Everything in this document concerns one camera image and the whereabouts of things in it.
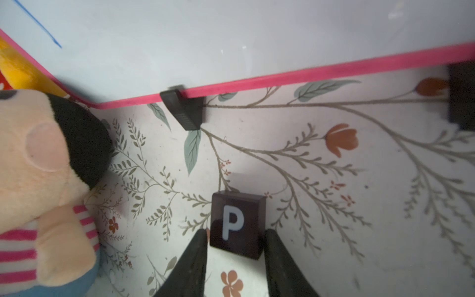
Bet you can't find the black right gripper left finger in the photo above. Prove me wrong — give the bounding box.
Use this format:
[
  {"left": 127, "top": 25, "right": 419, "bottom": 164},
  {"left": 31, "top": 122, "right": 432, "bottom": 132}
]
[{"left": 153, "top": 230, "right": 208, "bottom": 297}]

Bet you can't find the left whiteboard stand foot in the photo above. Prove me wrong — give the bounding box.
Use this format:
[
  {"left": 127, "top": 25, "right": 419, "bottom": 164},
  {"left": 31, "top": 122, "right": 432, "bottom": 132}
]
[{"left": 160, "top": 89, "right": 205, "bottom": 131}]

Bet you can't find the pink framed whiteboard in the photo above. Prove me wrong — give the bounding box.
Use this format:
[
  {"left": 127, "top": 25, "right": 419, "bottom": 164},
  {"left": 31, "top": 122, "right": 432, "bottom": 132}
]
[{"left": 1, "top": 1, "right": 475, "bottom": 108}]

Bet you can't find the black P block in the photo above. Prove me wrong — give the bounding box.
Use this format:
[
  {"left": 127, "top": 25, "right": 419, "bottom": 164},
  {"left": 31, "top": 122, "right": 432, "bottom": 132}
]
[{"left": 210, "top": 191, "right": 266, "bottom": 260}]

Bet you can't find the right whiteboard stand foot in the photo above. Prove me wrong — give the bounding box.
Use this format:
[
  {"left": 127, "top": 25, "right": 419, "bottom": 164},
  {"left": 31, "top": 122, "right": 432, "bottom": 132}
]
[{"left": 449, "top": 61, "right": 475, "bottom": 132}]

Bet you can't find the whiteboard stand foot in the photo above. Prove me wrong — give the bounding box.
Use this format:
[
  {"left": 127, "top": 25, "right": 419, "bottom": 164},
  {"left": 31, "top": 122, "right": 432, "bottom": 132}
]
[
  {"left": 449, "top": 61, "right": 475, "bottom": 132},
  {"left": 160, "top": 89, "right": 205, "bottom": 131}
]

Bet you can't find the pink pig plush doll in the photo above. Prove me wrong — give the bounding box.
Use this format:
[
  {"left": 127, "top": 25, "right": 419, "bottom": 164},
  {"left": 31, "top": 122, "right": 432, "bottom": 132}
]
[{"left": 1, "top": 90, "right": 112, "bottom": 297}]

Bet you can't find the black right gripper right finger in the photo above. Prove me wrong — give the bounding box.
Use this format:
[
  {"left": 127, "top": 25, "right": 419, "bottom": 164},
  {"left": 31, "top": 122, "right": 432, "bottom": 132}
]
[{"left": 264, "top": 229, "right": 319, "bottom": 297}]

